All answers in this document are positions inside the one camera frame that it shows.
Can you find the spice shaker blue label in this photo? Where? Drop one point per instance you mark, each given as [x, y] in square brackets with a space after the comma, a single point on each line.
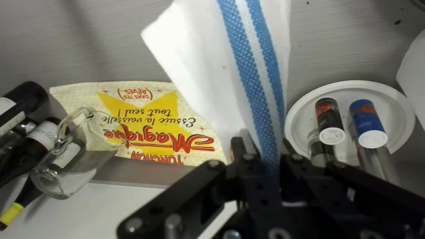
[366, 121]

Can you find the yellow packaged cleaning cloth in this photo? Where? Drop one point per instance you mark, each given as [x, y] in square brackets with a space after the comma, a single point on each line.
[146, 120]

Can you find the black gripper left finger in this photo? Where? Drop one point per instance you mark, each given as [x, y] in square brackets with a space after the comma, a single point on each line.
[186, 194]

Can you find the white towel blue stripes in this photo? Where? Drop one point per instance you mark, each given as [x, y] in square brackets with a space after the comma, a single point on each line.
[220, 67]

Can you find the dark bottle white label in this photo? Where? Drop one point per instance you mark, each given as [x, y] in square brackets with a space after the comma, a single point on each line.
[21, 100]
[26, 150]

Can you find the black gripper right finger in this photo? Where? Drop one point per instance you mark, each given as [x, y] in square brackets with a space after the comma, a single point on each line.
[353, 203]

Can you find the white paper towel roll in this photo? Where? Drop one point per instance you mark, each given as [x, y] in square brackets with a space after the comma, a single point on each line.
[413, 75]

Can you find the dark bottle yellow cap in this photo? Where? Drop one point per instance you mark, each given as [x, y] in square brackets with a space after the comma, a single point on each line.
[13, 213]

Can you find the white round plate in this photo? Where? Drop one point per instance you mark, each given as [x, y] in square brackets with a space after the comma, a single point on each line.
[391, 111]

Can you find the spice shaker red label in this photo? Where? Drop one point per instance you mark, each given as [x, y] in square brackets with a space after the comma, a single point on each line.
[329, 120]

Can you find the clear glass mug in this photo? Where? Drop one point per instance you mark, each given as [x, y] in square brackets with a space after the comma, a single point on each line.
[74, 164]

